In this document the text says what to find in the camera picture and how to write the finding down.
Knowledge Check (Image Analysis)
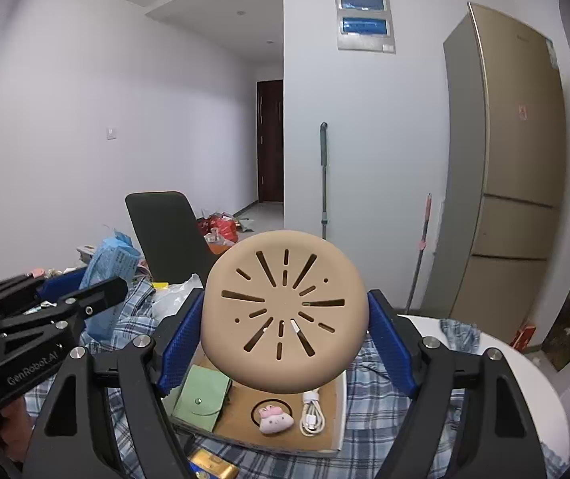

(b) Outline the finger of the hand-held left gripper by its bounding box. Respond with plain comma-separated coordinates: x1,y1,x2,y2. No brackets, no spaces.
0,276,129,340
0,265,90,320

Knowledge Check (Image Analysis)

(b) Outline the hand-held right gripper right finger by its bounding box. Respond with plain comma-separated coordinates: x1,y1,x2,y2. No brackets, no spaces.
365,288,550,479

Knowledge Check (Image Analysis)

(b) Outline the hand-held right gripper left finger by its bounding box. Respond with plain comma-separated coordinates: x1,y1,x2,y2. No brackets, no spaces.
22,287,206,479

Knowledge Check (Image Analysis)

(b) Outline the blue tissue pack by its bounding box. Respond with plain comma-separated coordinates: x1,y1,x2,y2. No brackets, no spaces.
79,230,141,342

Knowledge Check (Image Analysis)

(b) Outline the beige round silicone mat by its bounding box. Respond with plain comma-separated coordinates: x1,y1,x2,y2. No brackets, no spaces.
200,230,370,394

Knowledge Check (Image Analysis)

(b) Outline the green snap pouch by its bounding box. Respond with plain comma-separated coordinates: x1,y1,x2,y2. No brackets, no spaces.
172,364,233,432

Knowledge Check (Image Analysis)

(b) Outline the white cable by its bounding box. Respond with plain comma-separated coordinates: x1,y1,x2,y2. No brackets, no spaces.
299,389,327,437

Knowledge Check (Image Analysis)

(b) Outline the pink plush hair tie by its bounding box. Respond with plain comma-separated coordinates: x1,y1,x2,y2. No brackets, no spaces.
250,398,296,436

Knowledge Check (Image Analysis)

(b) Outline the person's left hand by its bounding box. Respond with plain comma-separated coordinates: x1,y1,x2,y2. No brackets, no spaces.
0,399,34,460

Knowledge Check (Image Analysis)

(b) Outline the clear plastic bag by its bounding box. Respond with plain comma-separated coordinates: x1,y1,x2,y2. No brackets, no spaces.
151,273,203,320

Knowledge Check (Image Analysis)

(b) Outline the blue plaid shirt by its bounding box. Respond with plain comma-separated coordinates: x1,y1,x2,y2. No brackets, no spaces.
26,274,483,479

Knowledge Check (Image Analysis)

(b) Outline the dark office chair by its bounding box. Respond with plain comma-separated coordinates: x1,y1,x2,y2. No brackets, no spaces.
125,190,216,285

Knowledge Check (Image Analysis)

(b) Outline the red plastic bag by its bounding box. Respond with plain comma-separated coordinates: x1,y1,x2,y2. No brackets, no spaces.
196,212,240,247

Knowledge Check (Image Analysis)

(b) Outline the yellow cigarette pack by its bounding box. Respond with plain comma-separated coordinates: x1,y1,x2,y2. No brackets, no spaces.
188,448,241,479

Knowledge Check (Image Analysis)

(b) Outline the red cardboard box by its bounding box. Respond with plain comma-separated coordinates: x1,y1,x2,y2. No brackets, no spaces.
509,323,538,350

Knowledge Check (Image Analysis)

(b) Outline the dark brown door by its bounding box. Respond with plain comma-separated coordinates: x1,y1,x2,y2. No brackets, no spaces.
256,80,284,204

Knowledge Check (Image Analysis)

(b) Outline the gold refrigerator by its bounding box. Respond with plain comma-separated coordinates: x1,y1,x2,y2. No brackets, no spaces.
443,2,568,345

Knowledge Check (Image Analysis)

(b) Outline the grey electrical panel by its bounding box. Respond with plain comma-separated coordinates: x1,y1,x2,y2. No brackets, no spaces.
334,0,396,53

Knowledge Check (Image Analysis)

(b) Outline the grey mop handle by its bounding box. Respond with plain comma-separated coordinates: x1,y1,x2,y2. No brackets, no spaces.
319,122,330,241

